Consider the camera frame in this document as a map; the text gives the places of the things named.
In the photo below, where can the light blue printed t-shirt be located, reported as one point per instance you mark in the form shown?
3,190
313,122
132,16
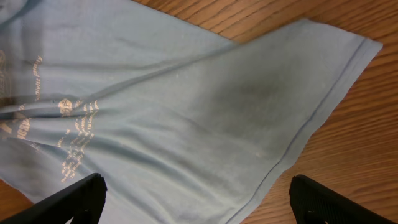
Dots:
185,125

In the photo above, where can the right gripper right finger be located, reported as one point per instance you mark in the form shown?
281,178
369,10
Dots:
313,203

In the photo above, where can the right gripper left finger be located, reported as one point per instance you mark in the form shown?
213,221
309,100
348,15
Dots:
79,203

